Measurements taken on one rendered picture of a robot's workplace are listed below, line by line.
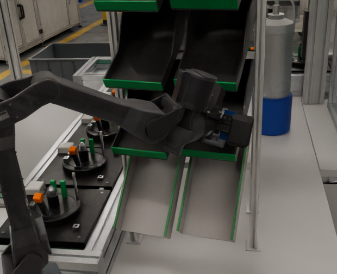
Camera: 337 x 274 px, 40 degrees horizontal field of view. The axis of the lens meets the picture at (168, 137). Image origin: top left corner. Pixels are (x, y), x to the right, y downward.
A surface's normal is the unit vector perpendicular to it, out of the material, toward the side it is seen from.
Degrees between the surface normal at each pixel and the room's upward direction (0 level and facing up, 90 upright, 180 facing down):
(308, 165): 0
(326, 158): 0
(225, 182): 45
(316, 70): 90
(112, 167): 0
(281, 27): 79
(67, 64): 90
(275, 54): 90
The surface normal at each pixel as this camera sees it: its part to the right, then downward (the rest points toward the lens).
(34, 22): 0.96, 0.07
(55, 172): -0.05, -0.90
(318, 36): -0.15, 0.43
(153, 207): -0.26, -0.33
